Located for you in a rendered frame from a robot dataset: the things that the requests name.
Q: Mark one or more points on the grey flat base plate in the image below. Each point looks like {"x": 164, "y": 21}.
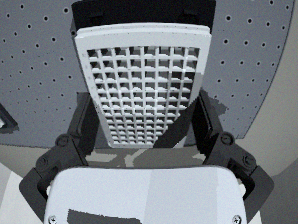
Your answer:
{"x": 42, "y": 80}

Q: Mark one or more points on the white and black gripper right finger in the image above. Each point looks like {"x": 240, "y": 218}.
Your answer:
{"x": 210, "y": 138}

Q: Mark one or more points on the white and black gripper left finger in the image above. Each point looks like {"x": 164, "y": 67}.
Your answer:
{"x": 80, "y": 139}

